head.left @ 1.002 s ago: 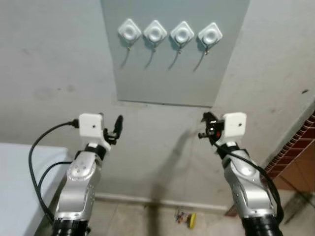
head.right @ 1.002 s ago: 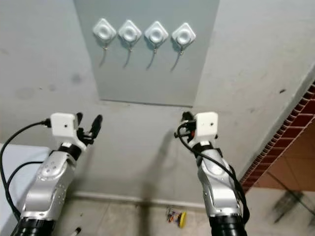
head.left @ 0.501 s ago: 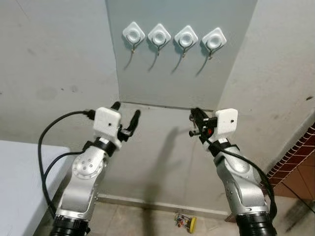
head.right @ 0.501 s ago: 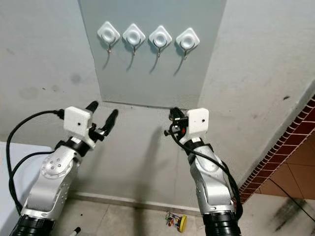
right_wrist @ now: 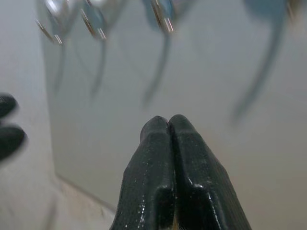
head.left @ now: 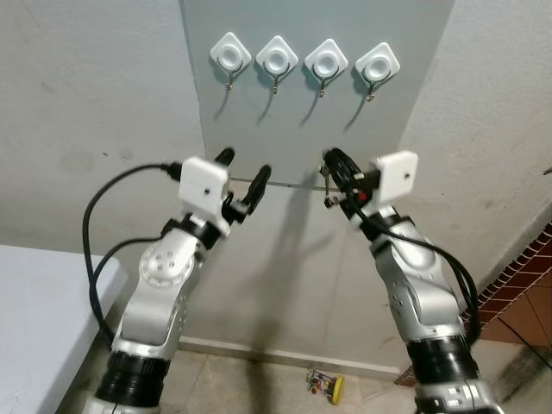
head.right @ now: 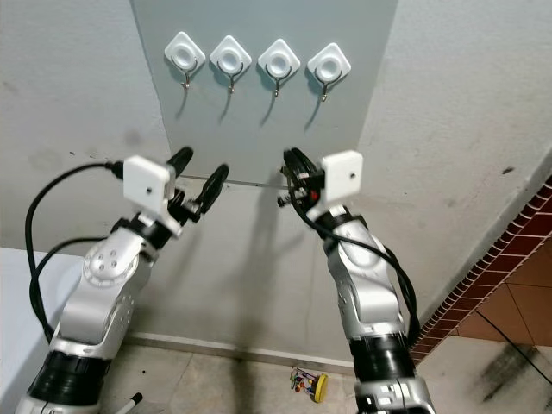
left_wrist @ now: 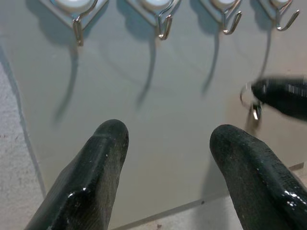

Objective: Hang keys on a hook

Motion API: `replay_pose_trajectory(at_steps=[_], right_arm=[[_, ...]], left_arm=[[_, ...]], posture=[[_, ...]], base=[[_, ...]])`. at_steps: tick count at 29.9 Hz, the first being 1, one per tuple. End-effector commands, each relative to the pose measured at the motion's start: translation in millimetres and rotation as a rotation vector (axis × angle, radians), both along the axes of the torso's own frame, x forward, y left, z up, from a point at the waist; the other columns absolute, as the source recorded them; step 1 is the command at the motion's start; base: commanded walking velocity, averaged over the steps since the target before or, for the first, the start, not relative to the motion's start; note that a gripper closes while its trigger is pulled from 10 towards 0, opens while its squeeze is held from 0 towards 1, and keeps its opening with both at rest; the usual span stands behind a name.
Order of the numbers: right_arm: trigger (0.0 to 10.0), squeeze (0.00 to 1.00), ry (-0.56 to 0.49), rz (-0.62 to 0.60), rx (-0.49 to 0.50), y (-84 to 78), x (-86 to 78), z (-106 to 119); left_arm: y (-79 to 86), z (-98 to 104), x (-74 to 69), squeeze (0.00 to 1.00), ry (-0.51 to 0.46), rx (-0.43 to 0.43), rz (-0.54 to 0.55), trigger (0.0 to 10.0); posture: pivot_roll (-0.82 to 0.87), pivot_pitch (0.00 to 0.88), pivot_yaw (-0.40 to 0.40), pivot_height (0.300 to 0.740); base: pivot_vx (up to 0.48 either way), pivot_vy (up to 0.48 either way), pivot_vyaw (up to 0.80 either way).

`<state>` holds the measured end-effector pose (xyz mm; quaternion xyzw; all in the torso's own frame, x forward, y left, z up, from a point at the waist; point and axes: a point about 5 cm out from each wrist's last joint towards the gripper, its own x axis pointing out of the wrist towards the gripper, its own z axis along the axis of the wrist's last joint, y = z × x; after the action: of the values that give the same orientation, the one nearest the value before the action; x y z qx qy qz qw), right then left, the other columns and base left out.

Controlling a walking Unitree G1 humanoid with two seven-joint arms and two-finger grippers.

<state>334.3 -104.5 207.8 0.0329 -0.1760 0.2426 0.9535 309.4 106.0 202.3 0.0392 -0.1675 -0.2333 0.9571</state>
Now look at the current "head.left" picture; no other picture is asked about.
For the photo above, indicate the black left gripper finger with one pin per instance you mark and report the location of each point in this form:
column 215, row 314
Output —
column 257, row 185
column 225, row 157

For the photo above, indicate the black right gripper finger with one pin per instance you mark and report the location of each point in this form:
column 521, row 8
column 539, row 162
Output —
column 335, row 162
column 353, row 170

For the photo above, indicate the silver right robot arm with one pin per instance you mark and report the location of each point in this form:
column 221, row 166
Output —
column 423, row 285

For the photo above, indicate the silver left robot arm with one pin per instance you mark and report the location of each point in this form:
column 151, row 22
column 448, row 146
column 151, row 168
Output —
column 159, row 293

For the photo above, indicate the white baseboard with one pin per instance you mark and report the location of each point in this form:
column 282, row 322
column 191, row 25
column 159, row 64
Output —
column 285, row 354

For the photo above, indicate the red brick skirting strip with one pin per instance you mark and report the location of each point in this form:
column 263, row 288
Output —
column 517, row 276

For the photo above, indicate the white table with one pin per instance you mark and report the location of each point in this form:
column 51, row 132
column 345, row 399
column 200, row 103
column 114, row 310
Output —
column 43, row 319

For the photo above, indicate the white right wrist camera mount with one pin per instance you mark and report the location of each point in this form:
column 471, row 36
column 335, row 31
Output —
column 397, row 177

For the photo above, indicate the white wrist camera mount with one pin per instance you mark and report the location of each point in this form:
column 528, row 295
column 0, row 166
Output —
column 397, row 177
column 203, row 190

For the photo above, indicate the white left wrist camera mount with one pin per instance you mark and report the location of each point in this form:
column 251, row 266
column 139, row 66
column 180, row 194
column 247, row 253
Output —
column 203, row 190

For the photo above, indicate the grey wall panel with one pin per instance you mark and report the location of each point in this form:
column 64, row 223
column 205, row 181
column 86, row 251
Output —
column 293, row 129

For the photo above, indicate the white adhesive wall hook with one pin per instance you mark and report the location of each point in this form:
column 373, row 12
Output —
column 230, row 55
column 326, row 62
column 277, row 58
column 378, row 65

